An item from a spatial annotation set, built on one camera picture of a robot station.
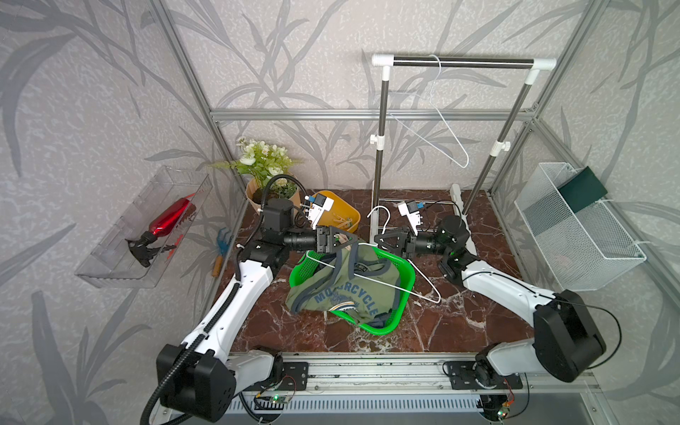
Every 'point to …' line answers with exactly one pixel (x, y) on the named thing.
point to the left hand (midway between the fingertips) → (350, 242)
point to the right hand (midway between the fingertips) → (376, 241)
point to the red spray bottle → (142, 247)
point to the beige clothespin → (344, 223)
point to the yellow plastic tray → (342, 216)
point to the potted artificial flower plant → (272, 163)
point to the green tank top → (351, 279)
